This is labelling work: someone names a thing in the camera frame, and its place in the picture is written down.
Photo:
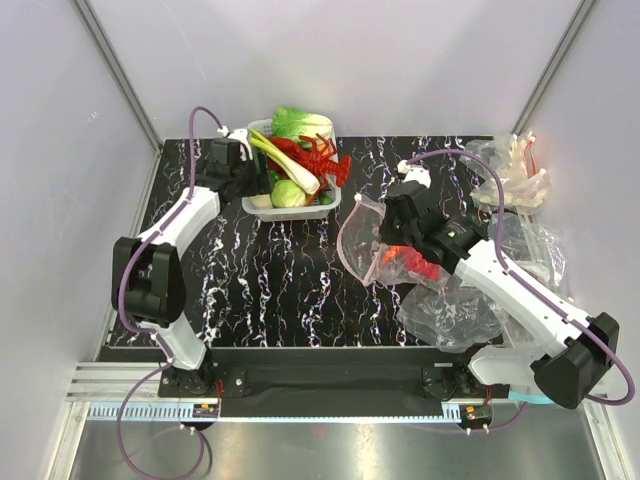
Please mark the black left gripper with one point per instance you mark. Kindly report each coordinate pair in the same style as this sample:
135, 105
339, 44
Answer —
260, 184

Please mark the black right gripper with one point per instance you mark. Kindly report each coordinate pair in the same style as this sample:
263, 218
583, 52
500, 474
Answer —
387, 235

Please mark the long red chili pepper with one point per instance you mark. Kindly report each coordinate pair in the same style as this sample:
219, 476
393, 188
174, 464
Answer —
416, 264

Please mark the clear pink zip bag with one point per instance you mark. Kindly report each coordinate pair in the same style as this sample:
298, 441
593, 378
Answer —
361, 251

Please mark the red bell pepper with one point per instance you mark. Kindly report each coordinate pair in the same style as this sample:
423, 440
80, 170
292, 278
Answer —
390, 254

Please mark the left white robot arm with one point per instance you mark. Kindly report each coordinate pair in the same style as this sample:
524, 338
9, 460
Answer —
148, 288

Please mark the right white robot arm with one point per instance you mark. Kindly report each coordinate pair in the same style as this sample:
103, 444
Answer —
574, 349

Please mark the bag of white pieces top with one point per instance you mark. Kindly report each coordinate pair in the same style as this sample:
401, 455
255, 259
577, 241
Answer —
526, 186

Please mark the clear bag right middle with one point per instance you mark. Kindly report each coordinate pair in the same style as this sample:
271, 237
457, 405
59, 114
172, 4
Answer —
536, 249

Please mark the white radish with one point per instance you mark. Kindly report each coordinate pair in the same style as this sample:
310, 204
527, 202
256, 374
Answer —
262, 201

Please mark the round green cabbage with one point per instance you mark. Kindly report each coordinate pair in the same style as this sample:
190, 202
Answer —
287, 194

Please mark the green napa cabbage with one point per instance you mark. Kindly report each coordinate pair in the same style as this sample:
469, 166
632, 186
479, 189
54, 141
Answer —
294, 124

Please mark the green white leek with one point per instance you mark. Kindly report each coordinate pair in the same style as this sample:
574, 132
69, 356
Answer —
298, 174

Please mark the white plastic basket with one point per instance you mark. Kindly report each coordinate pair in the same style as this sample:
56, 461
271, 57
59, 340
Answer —
318, 205

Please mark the red toy lobster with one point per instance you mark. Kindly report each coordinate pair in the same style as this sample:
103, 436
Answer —
318, 159

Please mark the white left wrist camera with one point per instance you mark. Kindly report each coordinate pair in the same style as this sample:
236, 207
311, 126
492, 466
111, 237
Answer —
243, 136

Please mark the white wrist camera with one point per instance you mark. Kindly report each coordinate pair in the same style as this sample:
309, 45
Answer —
413, 172
243, 136

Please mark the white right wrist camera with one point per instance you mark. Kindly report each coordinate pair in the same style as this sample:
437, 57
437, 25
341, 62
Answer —
413, 172

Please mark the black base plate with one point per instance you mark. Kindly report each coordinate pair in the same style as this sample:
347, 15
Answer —
304, 383

